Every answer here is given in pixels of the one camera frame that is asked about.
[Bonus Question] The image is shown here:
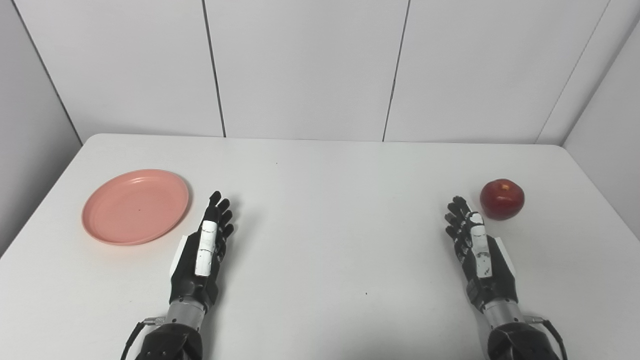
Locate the red apple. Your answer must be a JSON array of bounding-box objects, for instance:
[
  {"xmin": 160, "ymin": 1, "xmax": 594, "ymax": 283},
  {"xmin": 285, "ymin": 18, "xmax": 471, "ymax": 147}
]
[{"xmin": 479, "ymin": 178, "xmax": 525, "ymax": 221}]

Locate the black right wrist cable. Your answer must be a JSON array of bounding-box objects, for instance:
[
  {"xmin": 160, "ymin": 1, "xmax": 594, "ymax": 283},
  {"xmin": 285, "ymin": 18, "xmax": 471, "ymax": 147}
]
[{"xmin": 525, "ymin": 314, "xmax": 569, "ymax": 360}]

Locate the pink plastic plate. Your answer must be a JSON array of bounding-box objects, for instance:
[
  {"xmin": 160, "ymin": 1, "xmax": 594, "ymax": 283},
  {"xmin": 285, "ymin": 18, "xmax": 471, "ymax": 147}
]
[{"xmin": 81, "ymin": 169, "xmax": 190, "ymax": 246}]

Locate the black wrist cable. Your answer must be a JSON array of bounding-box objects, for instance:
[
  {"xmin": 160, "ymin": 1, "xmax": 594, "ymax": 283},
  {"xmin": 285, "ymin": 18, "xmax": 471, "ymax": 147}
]
[
  {"xmin": 525, "ymin": 314, "xmax": 569, "ymax": 360},
  {"xmin": 120, "ymin": 316, "xmax": 166, "ymax": 360}
]

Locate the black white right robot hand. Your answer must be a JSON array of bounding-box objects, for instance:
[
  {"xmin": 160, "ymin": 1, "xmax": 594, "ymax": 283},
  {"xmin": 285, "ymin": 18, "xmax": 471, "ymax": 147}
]
[{"xmin": 444, "ymin": 196, "xmax": 518, "ymax": 313}]

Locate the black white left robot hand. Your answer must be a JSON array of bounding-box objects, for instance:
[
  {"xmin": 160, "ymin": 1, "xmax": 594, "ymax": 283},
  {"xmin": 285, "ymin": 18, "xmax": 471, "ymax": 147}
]
[{"xmin": 169, "ymin": 190, "xmax": 236, "ymax": 307}]

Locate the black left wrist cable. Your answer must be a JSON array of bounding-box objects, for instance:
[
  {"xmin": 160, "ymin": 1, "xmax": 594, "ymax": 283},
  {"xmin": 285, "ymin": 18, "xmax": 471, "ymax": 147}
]
[{"xmin": 120, "ymin": 316, "xmax": 166, "ymax": 360}]

